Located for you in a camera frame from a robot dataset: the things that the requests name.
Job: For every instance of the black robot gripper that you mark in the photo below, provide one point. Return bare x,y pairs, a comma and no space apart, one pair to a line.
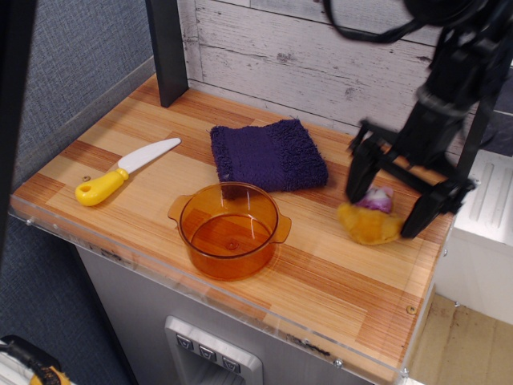
423,141

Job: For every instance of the yellow plush cheese toy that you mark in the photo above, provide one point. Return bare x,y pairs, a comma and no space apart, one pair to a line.
371,220

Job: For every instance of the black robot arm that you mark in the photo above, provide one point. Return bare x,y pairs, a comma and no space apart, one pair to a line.
454,69

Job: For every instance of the purple folded cloth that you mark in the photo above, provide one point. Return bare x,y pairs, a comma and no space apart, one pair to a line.
277,157

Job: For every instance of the orange transparent plastic pot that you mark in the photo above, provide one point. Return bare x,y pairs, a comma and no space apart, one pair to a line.
232,230

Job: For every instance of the clear acrylic table guard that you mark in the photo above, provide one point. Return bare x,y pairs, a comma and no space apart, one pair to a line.
346,299

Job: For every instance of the white grey side appliance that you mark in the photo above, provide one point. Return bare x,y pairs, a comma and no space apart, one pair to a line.
475,269

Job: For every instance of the silver dispenser button panel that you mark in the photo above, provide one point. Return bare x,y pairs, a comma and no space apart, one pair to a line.
203,358

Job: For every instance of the grey toy fridge cabinet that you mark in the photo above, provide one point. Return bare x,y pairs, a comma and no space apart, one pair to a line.
138,307

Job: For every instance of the black yellow object bottom left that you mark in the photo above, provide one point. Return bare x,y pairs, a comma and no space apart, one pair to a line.
24,363

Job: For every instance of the black right frame post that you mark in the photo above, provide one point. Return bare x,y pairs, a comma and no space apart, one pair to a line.
494,36

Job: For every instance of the black frame post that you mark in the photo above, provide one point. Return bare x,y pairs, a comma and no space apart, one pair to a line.
168,49
494,36

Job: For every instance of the black left frame post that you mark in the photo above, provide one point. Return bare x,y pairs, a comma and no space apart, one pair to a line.
168,49

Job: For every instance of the yellow handled white toy knife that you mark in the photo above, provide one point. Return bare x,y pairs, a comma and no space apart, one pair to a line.
95,191

